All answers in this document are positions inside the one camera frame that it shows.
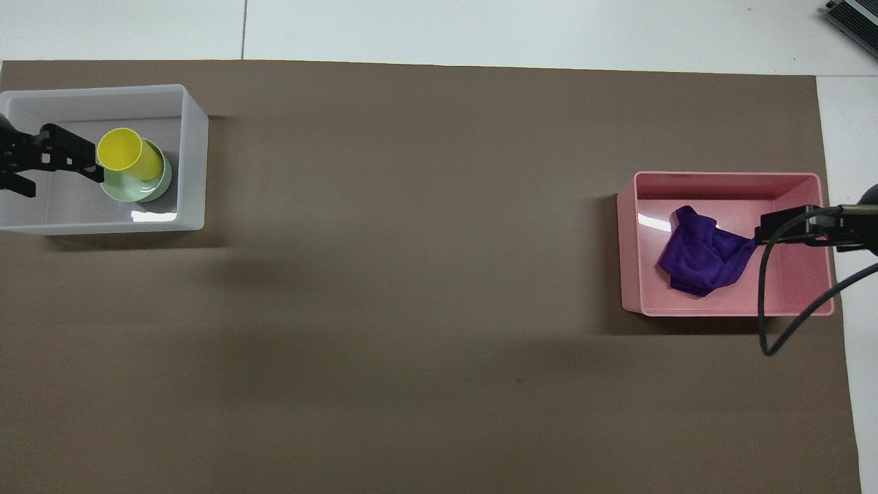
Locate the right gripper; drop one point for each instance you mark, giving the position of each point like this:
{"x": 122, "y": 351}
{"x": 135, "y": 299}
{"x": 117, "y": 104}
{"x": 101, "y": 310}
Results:
{"x": 865, "y": 230}

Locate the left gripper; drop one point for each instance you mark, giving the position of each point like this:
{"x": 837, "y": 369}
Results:
{"x": 4, "y": 125}

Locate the purple cloth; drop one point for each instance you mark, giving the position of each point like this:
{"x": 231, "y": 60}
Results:
{"x": 699, "y": 257}

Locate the translucent white plastic box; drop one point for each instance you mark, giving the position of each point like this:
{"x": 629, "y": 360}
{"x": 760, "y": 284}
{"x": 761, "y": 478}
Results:
{"x": 82, "y": 213}

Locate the pink plastic box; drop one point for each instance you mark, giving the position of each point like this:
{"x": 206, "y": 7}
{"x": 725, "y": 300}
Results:
{"x": 789, "y": 288}

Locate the yellow plastic cup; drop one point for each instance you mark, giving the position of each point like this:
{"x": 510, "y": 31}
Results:
{"x": 123, "y": 149}

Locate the light green bowl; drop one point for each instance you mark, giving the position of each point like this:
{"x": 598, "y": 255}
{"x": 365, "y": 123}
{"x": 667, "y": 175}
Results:
{"x": 130, "y": 191}

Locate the grey ribbed device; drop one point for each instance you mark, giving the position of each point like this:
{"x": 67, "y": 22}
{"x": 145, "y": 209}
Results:
{"x": 856, "y": 17}

